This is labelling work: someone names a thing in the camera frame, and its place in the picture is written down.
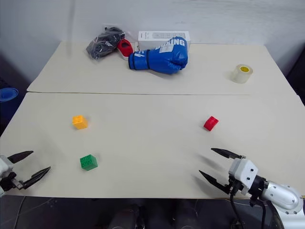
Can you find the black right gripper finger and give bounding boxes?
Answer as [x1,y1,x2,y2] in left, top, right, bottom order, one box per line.
[211,147,246,160]
[198,169,231,194]

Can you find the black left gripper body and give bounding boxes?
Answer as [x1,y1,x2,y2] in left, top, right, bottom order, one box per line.
[0,172,24,192]

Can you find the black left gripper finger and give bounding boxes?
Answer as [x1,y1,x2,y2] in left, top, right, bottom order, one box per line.
[22,167,51,190]
[7,150,34,164]

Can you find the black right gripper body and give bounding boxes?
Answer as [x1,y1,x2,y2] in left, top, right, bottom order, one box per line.
[227,174,246,195]

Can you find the red toy block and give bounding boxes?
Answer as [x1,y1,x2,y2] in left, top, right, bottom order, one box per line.
[203,116,220,132]

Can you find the green toy block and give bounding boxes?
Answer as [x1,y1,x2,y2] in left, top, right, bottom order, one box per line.
[80,154,99,171]

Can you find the blue round container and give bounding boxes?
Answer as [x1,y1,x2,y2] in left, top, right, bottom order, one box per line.
[0,87,19,104]

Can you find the yellow toy block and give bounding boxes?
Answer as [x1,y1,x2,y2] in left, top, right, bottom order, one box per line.
[71,115,89,130]

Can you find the clear tape roll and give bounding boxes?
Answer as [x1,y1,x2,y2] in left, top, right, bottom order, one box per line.
[230,63,254,84]

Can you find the blue boxing glove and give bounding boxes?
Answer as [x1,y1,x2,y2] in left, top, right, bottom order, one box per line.
[128,37,189,75]

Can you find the white cardboard box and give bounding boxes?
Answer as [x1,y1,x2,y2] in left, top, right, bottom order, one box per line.
[138,31,191,52]

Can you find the black items in plastic bag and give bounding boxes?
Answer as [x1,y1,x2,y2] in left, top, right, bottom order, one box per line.
[86,26,125,61]

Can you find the red boxing glove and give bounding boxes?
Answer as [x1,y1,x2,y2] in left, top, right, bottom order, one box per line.
[118,39,133,56]

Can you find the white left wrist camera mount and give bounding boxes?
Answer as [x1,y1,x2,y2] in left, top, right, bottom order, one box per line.
[0,155,15,179]

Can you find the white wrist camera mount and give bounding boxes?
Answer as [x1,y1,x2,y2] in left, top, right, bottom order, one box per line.
[0,155,15,179]
[228,158,259,195]

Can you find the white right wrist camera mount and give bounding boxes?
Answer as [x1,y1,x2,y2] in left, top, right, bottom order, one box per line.
[228,158,259,195]

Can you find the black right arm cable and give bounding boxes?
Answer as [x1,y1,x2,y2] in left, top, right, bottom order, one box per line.
[229,190,267,229]

